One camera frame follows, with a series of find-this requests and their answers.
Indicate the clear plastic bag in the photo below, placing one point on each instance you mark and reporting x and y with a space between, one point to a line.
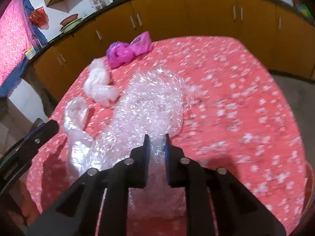
73 118

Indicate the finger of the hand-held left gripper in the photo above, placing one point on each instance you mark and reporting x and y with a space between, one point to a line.
45 131

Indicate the purple plastic bag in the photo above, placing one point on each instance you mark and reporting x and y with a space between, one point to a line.
123 54

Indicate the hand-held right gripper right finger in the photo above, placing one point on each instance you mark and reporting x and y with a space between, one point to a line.
168 152

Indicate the clear bag with jars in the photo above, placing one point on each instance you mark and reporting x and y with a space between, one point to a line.
97 1

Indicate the hanging red plastic bag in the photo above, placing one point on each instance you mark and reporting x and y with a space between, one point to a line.
38 17

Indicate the pink door curtain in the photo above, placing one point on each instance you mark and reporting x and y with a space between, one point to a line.
12 41

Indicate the wooden lower kitchen cabinets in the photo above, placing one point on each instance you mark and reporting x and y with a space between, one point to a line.
196 17

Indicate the green condiment bottle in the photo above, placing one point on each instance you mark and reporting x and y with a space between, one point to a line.
304 11

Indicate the red basin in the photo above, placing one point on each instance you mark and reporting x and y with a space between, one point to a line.
69 19

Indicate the red floral tablecloth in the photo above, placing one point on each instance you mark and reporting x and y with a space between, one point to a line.
233 127

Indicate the clear bubble wrap sheet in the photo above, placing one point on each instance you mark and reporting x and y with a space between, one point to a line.
147 108

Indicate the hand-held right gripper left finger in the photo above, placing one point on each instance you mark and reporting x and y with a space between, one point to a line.
147 150

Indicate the white plastic bag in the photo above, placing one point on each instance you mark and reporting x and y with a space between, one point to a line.
98 83

